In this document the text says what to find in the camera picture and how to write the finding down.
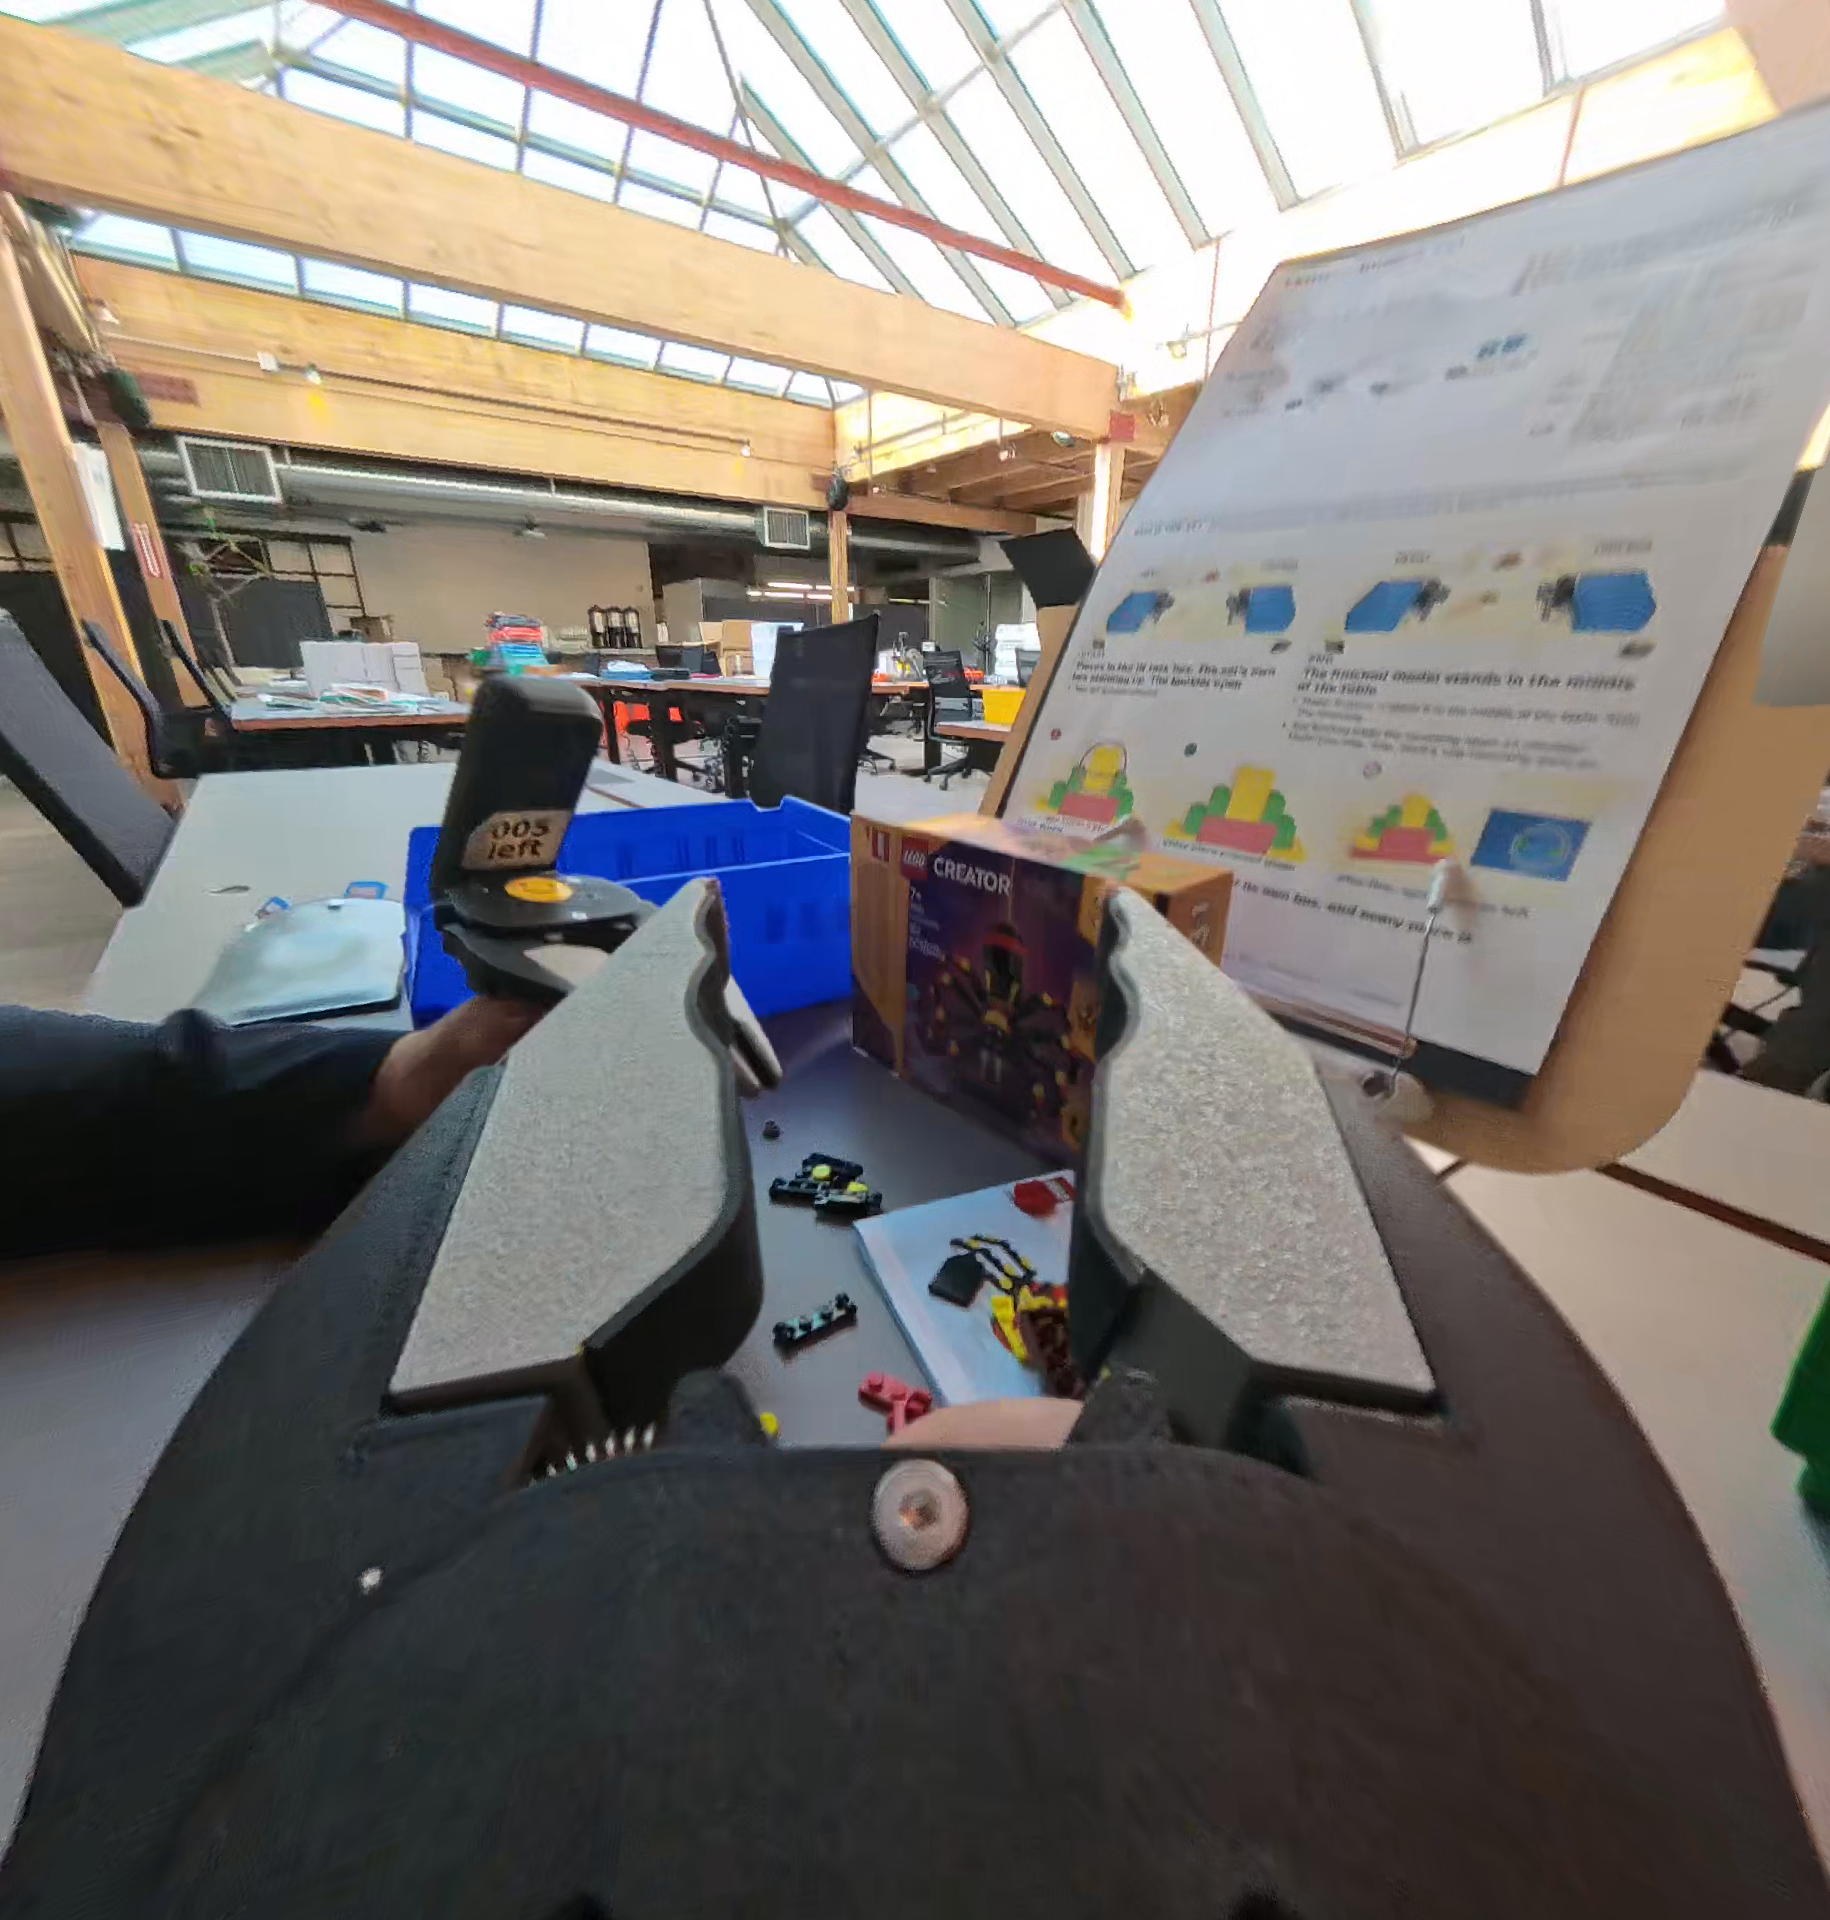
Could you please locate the printed instruction sheet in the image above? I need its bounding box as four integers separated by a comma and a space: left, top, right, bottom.
1004, 92, 1830, 1076

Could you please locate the pile of lego pieces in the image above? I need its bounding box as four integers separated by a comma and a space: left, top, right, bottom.
769, 1288, 938, 1429

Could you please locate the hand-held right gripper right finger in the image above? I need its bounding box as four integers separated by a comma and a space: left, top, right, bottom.
1067, 888, 1440, 1444

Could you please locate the blue plastic bin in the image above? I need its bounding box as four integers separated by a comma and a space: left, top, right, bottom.
405, 795, 857, 1029

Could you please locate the person's left forearm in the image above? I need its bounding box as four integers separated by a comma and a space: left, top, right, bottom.
0, 996, 406, 1269

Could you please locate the black wheeled office chair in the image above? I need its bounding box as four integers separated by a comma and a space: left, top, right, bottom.
919, 649, 994, 793

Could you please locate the lego set box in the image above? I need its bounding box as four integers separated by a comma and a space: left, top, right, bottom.
850, 814, 1233, 1173

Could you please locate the dark chair back panel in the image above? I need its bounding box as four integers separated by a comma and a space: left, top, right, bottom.
0, 612, 179, 905

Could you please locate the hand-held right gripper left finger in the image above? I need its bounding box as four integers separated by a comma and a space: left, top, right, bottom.
387, 879, 769, 1441

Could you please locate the scorpion cover instruction booklet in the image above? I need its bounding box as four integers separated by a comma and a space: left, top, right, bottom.
854, 1169, 1082, 1408

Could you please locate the person's left hand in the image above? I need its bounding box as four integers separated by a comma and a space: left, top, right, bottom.
353, 996, 543, 1152

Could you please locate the black mesh office chair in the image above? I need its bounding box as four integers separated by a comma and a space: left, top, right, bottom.
748, 612, 885, 814

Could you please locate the grey plastic pouch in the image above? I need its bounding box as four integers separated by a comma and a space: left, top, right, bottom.
193, 891, 409, 1029

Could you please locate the long work table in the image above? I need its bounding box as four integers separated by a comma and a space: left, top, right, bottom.
575, 672, 932, 788

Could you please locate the black yellow lego subassembly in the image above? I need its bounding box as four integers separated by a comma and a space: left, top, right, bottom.
769, 1152, 885, 1215

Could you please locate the wire page holder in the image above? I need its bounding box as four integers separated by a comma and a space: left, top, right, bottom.
1384, 857, 1465, 1107

